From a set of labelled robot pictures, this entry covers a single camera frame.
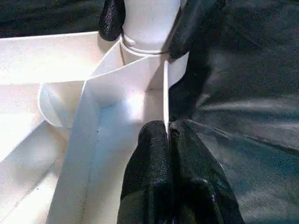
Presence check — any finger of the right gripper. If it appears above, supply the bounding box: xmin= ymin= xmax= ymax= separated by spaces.
xmin=98 ymin=0 xmax=126 ymax=42
xmin=163 ymin=0 xmax=227 ymax=60

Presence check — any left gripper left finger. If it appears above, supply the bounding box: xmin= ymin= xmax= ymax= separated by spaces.
xmin=118 ymin=120 xmax=174 ymax=224

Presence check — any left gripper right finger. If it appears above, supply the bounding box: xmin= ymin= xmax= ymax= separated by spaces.
xmin=168 ymin=119 xmax=245 ymax=224

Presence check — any white plastic table leg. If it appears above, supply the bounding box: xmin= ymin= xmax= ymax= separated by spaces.
xmin=121 ymin=0 xmax=182 ymax=56

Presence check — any white plastic table top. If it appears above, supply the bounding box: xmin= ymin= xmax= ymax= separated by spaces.
xmin=0 ymin=31 xmax=190 ymax=224

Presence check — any black mat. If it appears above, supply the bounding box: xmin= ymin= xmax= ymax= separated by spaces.
xmin=0 ymin=0 xmax=299 ymax=224

